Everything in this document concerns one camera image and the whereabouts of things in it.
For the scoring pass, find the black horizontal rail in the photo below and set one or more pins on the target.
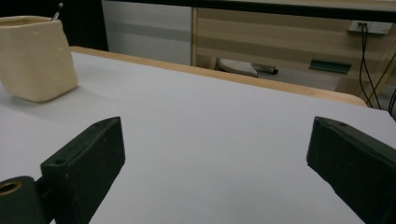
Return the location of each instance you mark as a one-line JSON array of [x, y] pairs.
[[249, 6]]

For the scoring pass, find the dark green flat bracket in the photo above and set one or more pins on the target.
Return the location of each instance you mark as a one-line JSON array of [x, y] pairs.
[[330, 66]]

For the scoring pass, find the wooden desk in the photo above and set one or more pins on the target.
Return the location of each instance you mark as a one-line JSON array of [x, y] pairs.
[[264, 40]]

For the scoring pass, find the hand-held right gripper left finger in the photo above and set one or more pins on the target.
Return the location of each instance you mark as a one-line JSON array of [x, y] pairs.
[[85, 161]]

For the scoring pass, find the black curtain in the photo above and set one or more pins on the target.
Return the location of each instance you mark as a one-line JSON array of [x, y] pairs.
[[81, 21]]

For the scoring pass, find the dark pen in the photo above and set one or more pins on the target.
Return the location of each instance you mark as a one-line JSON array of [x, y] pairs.
[[58, 11]]

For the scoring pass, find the white power strip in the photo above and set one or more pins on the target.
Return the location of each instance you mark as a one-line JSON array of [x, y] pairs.
[[373, 27]]

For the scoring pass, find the cream ceramic pen holder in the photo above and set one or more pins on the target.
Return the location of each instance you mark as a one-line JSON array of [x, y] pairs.
[[37, 59]]

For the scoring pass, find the grey chair base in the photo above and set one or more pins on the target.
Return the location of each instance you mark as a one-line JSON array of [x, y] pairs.
[[238, 67]]

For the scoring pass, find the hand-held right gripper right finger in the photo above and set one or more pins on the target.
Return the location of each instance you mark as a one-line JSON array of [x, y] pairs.
[[355, 161]]

